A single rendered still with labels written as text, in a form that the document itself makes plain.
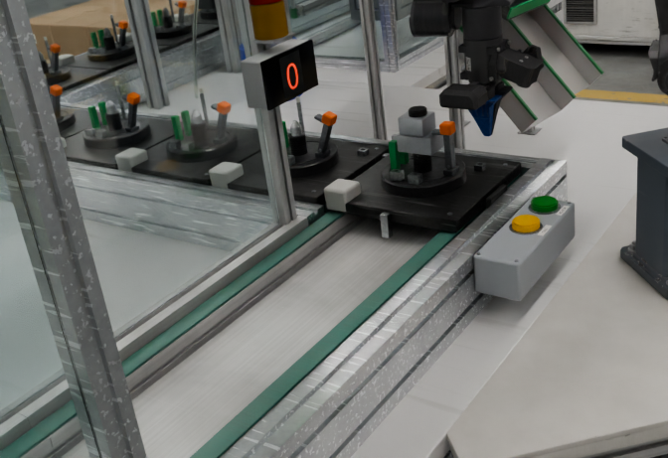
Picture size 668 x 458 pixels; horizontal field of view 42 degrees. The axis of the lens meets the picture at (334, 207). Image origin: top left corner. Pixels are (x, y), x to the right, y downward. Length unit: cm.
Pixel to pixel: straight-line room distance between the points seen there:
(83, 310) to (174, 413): 47
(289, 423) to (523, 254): 44
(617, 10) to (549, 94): 382
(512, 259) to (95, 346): 70
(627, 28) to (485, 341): 438
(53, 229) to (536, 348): 77
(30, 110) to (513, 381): 75
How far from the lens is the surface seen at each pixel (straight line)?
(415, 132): 141
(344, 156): 160
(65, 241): 62
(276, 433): 95
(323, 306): 124
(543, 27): 183
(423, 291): 116
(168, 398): 112
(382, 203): 139
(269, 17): 125
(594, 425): 109
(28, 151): 59
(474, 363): 119
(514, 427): 109
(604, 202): 161
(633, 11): 547
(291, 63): 128
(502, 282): 123
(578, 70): 182
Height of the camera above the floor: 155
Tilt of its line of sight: 24 degrees down
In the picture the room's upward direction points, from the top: 8 degrees counter-clockwise
